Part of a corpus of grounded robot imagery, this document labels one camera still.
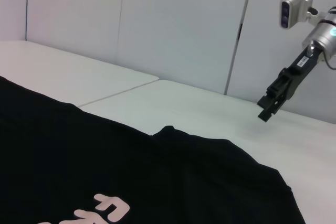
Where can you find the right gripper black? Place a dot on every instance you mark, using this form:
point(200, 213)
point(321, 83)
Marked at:
point(302, 68)

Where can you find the black shirt with FREE print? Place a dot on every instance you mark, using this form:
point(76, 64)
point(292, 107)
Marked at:
point(105, 161)

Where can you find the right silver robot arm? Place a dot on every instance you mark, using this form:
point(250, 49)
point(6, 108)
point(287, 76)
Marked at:
point(324, 33)

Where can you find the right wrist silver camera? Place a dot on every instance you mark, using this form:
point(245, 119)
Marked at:
point(294, 5)

